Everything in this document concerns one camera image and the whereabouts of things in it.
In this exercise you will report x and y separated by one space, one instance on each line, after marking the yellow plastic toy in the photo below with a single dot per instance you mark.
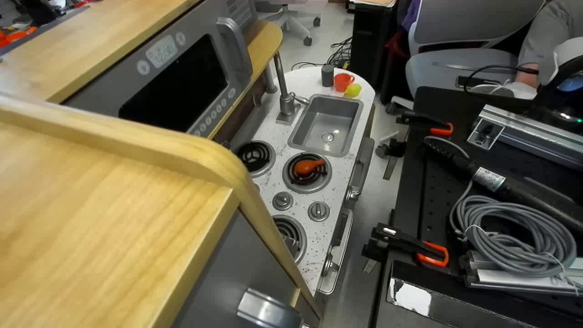
352 91

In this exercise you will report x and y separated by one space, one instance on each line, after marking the wooden toy kitchen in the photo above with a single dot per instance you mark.
117 224

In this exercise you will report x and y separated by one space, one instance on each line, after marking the silver toy faucet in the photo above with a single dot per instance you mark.
286 98

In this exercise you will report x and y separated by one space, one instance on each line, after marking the gray office chair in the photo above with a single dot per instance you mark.
452 40

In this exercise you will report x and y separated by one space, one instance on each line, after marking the silver toy sink basin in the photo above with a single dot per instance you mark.
326 124

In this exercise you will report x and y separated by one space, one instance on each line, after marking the black orange clamp far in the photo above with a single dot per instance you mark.
436 127

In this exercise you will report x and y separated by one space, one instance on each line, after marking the gray cylinder object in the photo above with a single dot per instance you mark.
326 74

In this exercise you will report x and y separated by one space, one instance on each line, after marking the toy microwave with black window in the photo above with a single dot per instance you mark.
186 76

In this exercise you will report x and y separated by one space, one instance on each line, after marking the seated person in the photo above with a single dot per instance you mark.
554 23

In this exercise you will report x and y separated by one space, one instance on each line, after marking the orange toy on burner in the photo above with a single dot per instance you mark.
306 165

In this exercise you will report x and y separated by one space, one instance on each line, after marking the black handheld tool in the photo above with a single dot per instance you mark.
503 186

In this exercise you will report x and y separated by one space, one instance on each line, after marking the orange plastic cup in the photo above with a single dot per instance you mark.
341 80

